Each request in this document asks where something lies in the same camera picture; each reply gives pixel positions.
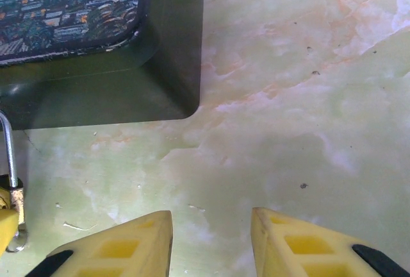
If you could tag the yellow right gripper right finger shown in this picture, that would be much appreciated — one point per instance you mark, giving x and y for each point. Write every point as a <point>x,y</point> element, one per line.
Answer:
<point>304,248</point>

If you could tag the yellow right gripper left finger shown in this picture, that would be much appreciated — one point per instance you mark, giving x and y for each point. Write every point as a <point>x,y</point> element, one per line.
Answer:
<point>121,251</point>

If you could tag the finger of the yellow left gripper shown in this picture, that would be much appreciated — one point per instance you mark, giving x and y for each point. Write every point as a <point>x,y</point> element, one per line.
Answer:
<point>7,229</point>

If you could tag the starry night tin box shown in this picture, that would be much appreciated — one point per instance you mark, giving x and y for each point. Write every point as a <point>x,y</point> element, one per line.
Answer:
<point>96,65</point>

